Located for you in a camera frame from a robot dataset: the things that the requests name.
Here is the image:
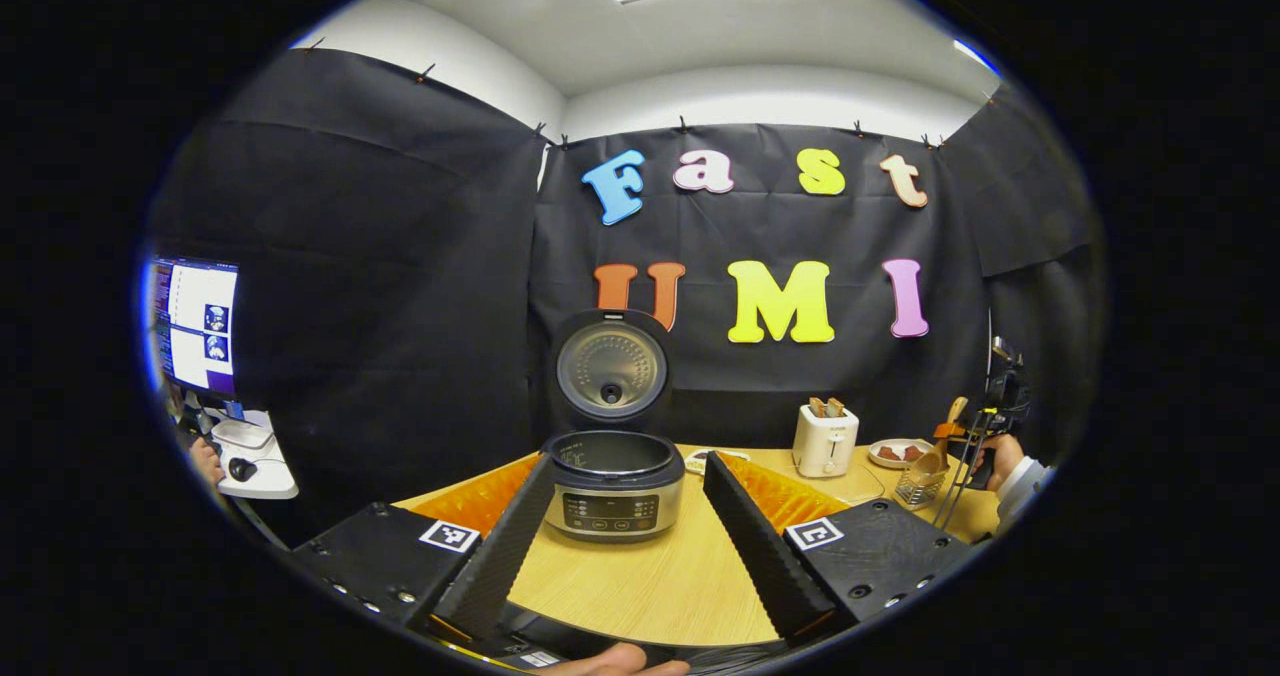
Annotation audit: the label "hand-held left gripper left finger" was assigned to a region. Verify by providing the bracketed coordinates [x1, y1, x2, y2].
[290, 453, 557, 647]

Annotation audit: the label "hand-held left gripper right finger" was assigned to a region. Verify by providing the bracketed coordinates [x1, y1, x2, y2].
[703, 451, 976, 649]

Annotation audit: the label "wooden spoon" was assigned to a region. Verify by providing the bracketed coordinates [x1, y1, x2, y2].
[908, 396, 970, 488]

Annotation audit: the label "wire mesh chopstick holder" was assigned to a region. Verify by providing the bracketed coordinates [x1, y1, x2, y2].
[892, 459, 950, 510]

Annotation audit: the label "dark grey rice cooker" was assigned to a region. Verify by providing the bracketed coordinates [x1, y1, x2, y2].
[541, 308, 688, 544]

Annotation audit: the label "white plate with red meat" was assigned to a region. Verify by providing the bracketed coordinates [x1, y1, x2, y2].
[867, 438, 935, 471]

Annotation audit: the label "white toaster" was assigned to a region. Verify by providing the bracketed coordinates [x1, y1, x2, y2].
[792, 403, 861, 480]

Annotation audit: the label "white side desk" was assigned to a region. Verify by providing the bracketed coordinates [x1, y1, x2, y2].
[205, 414, 300, 501]

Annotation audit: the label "black backdrop cloth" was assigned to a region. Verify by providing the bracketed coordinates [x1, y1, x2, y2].
[150, 48, 1106, 547]

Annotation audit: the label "small ceiling light panel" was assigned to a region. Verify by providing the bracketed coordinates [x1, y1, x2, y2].
[952, 39, 1003, 79]

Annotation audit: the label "computer monitor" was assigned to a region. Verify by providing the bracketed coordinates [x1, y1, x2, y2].
[148, 256, 241, 403]

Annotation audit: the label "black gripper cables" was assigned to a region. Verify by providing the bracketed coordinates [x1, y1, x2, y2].
[930, 411, 993, 534]

